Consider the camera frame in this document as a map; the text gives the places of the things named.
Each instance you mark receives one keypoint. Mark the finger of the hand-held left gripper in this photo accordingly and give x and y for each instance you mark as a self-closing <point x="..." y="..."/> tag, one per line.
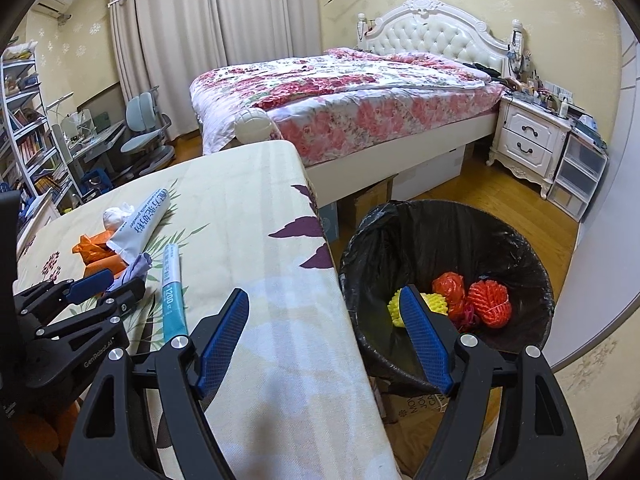
<point x="90" y="282"/>
<point x="127" y="296"/>

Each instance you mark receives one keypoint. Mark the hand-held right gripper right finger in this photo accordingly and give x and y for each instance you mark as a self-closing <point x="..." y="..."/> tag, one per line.
<point x="425" y="340"/>

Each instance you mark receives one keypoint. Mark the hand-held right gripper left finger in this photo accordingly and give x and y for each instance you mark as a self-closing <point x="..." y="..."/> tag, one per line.
<point x="222" y="340"/>

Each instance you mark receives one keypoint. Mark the orange plastic bag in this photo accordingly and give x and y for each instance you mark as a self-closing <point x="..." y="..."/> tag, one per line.
<point x="92" y="252"/>

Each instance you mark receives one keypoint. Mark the lilac paper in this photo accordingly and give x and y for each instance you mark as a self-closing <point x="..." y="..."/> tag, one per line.
<point x="137" y="267"/>

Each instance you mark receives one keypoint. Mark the yellow foam fruit net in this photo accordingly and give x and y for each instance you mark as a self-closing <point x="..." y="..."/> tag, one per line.
<point x="434" y="304"/>

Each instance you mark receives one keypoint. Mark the teal tube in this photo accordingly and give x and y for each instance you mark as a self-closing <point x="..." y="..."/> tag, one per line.
<point x="172" y="300"/>

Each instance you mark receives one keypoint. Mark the white squeeze tube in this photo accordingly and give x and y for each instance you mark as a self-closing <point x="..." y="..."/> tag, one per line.
<point x="137" y="230"/>

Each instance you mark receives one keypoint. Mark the white tissue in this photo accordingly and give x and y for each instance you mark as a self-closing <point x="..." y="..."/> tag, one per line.
<point x="116" y="216"/>

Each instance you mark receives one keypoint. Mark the trash bin with black bag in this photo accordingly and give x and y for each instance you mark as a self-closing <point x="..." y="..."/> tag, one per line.
<point x="450" y="240"/>

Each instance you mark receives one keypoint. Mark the orange cloth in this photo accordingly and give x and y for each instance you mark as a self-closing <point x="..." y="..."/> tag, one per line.
<point x="35" y="435"/>

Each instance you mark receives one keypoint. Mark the blue crate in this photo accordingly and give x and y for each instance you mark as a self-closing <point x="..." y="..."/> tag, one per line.
<point x="95" y="182"/>

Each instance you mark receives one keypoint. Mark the floral printed tablecloth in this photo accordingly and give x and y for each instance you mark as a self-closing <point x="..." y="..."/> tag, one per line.
<point x="240" y="200"/>

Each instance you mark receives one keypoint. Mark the grey study desk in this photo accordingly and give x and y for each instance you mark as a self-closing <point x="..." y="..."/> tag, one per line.
<point x="95" y="137"/>

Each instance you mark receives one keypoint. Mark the brown cardboard box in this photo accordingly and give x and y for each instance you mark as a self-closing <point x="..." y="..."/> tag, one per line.
<point x="372" y="197"/>

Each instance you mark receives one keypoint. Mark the pale blue box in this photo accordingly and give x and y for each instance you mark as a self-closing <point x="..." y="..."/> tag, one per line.
<point x="330" y="220"/>

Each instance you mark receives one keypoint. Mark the white bookshelf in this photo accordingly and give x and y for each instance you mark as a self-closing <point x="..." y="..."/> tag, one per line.
<point x="30" y="140"/>

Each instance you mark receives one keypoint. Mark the white storage box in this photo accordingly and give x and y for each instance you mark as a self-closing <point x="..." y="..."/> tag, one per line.
<point x="430" y="175"/>

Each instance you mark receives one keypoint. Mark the grey-blue desk chair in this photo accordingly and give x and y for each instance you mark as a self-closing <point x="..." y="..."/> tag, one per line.
<point x="142" y="110"/>

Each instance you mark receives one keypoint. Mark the white sliding wardrobe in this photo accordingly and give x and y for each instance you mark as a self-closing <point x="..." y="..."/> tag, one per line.
<point x="600" y="285"/>

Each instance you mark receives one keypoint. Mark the white desk lamp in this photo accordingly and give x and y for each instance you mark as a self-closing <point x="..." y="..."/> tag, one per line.
<point x="62" y="97"/>

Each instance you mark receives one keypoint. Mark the clear plastic drawer unit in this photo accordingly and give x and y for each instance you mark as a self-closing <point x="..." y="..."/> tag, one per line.
<point x="575" y="170"/>

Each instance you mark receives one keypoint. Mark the white nightstand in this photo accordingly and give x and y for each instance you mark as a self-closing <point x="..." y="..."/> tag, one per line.
<point x="525" y="135"/>

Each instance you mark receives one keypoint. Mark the beige curtain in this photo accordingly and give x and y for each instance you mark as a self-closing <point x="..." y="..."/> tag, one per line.
<point x="165" y="35"/>
<point x="265" y="10"/>

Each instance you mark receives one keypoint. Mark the pile of small boxes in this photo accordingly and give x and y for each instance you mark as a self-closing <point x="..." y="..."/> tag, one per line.
<point x="587" y="127"/>

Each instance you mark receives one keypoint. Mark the red floral quilt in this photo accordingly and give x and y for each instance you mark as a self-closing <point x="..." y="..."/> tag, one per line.
<point x="325" y="90"/>

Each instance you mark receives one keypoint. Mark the cluster of small bottles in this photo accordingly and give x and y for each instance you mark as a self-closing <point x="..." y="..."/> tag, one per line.
<point x="537" y="92"/>

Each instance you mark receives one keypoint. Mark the dark clothes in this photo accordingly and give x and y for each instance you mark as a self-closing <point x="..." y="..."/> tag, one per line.
<point x="482" y="69"/>

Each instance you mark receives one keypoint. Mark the white air conditioner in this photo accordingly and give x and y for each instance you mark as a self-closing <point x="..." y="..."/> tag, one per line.
<point x="55" y="0"/>

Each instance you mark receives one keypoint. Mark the white bed with tufted headboard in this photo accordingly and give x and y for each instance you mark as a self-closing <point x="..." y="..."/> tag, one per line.
<point x="435" y="35"/>

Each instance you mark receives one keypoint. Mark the white wall socket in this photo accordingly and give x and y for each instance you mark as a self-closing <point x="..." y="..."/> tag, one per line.
<point x="562" y="92"/>

